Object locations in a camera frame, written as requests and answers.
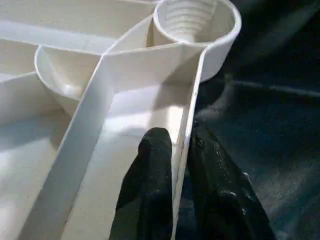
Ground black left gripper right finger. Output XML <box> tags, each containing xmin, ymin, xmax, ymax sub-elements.
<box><xmin>186</xmin><ymin>122</ymin><xmax>276</xmax><ymax>240</ymax></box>

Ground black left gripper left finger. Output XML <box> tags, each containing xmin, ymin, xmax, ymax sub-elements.
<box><xmin>112</xmin><ymin>126</ymin><xmax>176</xmax><ymax>240</ymax></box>

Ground black plastic mat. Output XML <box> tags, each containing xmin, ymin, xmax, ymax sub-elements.
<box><xmin>172</xmin><ymin>0</ymin><xmax>320</xmax><ymax>240</ymax></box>

